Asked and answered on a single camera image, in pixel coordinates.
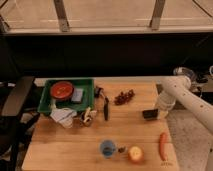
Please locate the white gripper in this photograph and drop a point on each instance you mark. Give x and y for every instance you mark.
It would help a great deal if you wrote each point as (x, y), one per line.
(161, 113)

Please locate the black eraser block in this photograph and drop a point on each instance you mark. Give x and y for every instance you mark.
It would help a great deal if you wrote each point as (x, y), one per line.
(150, 114)

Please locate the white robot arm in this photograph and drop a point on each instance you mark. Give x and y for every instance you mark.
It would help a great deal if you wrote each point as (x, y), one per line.
(177, 88)

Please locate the orange carrot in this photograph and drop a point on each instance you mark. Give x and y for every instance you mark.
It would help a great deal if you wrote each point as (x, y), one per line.
(162, 142)

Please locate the bunch of red grapes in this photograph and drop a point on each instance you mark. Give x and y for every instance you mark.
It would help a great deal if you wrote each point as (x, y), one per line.
(124, 97)

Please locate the metal pot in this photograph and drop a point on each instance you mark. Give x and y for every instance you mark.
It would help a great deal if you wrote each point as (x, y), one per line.
(183, 71)

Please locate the blue cup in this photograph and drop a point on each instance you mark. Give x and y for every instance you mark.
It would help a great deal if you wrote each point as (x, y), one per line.
(107, 148)

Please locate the banana in cup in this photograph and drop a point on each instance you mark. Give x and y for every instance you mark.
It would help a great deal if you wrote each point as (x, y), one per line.
(87, 116)

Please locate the grey sponge in tray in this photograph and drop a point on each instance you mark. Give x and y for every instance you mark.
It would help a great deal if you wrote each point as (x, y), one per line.
(77, 95)

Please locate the green plastic tray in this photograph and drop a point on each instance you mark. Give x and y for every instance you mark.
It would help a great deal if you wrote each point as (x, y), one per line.
(87, 85)

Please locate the white crumpled cloth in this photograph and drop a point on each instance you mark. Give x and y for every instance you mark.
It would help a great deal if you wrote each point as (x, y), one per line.
(63, 116)

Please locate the red bowl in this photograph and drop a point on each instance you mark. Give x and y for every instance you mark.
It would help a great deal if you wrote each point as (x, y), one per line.
(61, 90)

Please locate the black office chair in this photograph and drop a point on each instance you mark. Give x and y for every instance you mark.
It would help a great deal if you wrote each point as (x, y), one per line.
(12, 130)

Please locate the black handled knife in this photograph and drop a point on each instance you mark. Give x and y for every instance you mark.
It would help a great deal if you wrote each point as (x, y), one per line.
(106, 102)

